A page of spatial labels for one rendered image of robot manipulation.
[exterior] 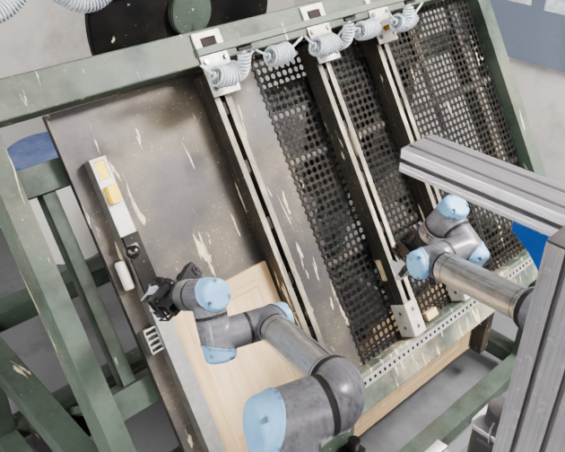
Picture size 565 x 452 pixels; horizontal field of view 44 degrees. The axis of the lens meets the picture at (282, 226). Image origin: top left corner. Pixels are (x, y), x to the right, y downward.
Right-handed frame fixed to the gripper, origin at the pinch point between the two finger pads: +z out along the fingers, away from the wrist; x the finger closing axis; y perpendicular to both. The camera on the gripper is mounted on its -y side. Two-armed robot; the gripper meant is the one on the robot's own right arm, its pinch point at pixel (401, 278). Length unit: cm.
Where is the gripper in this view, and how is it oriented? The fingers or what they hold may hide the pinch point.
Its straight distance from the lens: 211.3
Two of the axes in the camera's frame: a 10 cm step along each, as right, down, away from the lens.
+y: -6.1, -7.4, 2.9
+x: -7.2, 3.6, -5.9
